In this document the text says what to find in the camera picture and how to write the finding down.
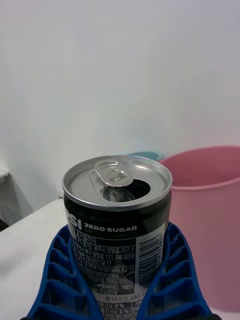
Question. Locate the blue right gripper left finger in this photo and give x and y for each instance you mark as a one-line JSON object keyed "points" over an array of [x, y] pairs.
{"points": [[60, 280]]}

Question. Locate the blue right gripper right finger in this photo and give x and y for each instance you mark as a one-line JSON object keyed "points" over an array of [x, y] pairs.
{"points": [[175, 282]]}

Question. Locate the black drink can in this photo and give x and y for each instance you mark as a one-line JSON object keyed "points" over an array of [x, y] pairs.
{"points": [[117, 225]]}

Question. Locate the pink plastic bin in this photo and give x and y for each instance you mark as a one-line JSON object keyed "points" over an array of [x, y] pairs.
{"points": [[207, 220]]}

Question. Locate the pale blue plastic bin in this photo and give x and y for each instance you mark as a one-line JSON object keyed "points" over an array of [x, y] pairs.
{"points": [[147, 155]]}

